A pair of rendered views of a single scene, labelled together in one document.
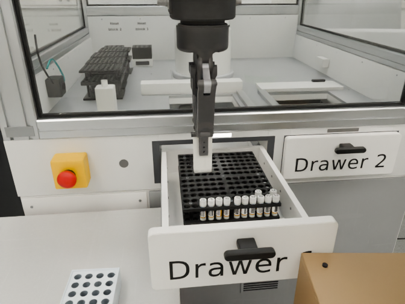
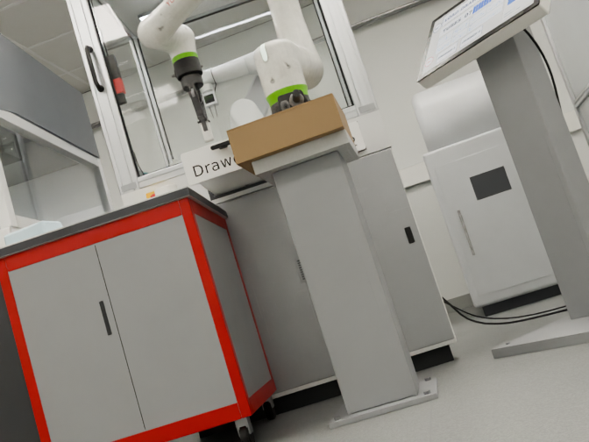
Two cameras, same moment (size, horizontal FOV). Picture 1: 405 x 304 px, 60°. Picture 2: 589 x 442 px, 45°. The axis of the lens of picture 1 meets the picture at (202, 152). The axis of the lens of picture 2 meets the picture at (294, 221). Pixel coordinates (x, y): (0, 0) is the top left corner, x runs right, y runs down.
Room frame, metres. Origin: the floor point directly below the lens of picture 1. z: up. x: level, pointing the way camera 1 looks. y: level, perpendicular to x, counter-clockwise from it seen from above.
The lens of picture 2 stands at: (-1.76, -0.58, 0.30)
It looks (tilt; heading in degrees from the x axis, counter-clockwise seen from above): 8 degrees up; 10
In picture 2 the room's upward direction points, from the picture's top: 18 degrees counter-clockwise
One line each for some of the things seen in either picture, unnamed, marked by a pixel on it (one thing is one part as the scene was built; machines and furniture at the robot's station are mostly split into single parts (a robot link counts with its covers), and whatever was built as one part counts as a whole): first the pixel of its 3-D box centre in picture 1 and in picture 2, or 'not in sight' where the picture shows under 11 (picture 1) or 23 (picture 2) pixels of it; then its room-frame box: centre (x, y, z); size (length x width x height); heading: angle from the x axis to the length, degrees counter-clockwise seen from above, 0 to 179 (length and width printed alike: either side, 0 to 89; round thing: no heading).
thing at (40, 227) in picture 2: not in sight; (33, 234); (0.18, 0.52, 0.78); 0.15 x 0.10 x 0.04; 84
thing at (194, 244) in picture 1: (243, 253); (226, 156); (0.43, -0.06, 0.87); 0.29 x 0.02 x 0.11; 96
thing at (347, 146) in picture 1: (348, 148); not in sight; (0.75, -0.35, 0.91); 0.07 x 0.04 x 0.01; 96
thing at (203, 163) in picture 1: (202, 152); (206, 131); (0.52, 0.00, 1.00); 0.03 x 0.01 x 0.07; 96
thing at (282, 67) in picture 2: not in sight; (282, 73); (0.29, -0.34, 1.02); 0.16 x 0.13 x 0.19; 160
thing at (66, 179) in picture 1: (67, 178); not in sight; (0.66, 0.29, 0.88); 0.04 x 0.03 x 0.04; 96
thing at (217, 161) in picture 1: (222, 189); not in sight; (0.63, -0.04, 0.87); 0.22 x 0.18 x 0.06; 6
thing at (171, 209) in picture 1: (222, 189); (238, 171); (0.64, -0.04, 0.86); 0.40 x 0.26 x 0.06; 6
